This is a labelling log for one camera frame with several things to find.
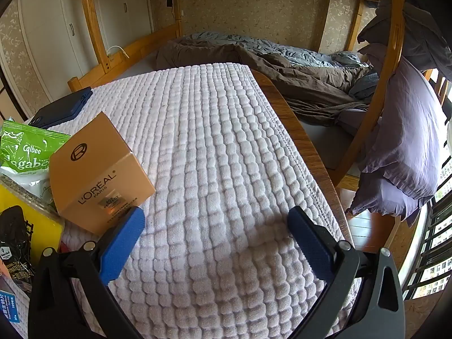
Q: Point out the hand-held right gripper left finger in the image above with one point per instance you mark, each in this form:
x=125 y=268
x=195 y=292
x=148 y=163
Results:
x=120 y=247

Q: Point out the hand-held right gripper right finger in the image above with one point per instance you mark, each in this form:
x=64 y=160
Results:
x=310 y=247

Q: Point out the tan cardboard box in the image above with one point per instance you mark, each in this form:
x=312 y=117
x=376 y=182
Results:
x=99 y=169

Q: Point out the yellow packet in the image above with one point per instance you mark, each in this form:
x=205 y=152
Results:
x=42 y=219

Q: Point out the wooden table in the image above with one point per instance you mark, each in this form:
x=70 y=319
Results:
x=300 y=141

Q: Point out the black foil packet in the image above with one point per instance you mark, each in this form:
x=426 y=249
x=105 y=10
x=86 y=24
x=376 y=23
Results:
x=14 y=233

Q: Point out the blue white packet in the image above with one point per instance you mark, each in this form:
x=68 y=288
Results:
x=10 y=305

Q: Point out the pale quilted table mat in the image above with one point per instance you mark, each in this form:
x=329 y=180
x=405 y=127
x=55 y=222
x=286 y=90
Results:
x=212 y=148

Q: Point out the green snack bag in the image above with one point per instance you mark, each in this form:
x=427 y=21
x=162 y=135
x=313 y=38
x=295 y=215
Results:
x=21 y=148

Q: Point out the navy blue case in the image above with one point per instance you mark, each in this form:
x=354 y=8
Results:
x=60 y=109

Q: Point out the purple pillow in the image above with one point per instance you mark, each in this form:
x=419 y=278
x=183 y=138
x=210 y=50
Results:
x=406 y=130

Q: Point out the brown duvet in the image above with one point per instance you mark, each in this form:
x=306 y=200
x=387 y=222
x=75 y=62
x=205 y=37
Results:
x=282 y=74

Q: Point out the white wardrobe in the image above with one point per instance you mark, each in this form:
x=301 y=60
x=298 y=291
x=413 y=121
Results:
x=53 y=24

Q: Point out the grey purple hanging cloth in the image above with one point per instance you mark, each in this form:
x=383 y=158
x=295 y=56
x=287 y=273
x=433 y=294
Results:
x=423 y=35

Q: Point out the wooden bunk bed frame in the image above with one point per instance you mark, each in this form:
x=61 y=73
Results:
x=392 y=60

